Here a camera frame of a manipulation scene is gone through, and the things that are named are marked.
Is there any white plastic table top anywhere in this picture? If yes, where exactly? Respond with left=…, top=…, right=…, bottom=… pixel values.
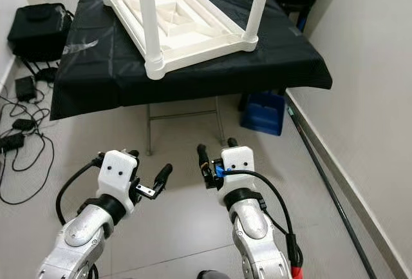
left=101, top=0, right=259, bottom=80

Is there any blue dustpan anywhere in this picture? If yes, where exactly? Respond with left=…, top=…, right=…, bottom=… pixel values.
left=239, top=89, right=286, bottom=137

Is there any black tablecloth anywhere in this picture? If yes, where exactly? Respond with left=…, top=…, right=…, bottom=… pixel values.
left=50, top=0, right=333, bottom=120

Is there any grey robot right leg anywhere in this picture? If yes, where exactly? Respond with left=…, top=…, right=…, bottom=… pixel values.
left=196, top=269, right=226, bottom=279

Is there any long black floor pole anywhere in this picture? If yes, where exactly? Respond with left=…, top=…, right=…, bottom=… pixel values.
left=286, top=108, right=377, bottom=279

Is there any small black power adapter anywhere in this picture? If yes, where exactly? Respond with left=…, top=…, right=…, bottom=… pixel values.
left=12, top=119, right=36, bottom=131

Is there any black router with antennas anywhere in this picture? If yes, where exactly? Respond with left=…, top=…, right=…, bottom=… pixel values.
left=29, top=57, right=59, bottom=85

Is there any black metal stool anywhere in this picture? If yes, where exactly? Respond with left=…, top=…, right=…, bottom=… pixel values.
left=280, top=0, right=316, bottom=35

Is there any black square case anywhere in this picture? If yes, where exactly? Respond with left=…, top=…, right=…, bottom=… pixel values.
left=8, top=3, right=75, bottom=62

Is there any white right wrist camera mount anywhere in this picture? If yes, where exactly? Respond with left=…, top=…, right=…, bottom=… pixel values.
left=218, top=146, right=257, bottom=199

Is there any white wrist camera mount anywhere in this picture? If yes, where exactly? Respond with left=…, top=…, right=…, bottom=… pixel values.
left=97, top=150, right=139, bottom=214
left=218, top=146, right=257, bottom=199

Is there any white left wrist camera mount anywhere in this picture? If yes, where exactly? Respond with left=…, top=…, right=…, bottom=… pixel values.
left=97, top=150, right=139, bottom=214

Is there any metal folding table frame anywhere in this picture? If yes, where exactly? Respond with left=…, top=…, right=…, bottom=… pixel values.
left=145, top=95, right=226, bottom=157

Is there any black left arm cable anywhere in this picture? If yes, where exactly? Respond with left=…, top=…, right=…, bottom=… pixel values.
left=56, top=157, right=104, bottom=225

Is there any black floor cable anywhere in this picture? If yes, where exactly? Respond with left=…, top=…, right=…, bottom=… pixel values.
left=0, top=86, right=55, bottom=206

